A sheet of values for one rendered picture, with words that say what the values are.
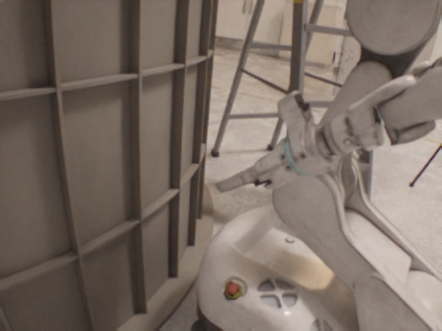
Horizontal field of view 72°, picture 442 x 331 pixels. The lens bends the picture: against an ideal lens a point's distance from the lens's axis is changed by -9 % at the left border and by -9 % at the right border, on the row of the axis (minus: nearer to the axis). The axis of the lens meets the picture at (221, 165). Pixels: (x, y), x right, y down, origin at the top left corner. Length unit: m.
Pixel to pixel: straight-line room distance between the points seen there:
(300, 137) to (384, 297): 0.42
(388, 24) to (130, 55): 0.51
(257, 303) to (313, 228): 0.20
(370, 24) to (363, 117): 0.20
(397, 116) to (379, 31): 0.20
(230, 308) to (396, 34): 0.64
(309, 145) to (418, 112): 0.16
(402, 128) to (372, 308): 0.46
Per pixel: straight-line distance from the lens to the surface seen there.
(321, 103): 1.48
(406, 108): 0.47
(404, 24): 0.62
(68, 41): 0.66
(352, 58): 3.81
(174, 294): 1.21
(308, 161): 0.53
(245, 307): 0.76
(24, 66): 0.64
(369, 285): 0.78
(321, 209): 0.72
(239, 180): 0.59
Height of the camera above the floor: 0.93
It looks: 26 degrees down
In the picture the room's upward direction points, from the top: 6 degrees clockwise
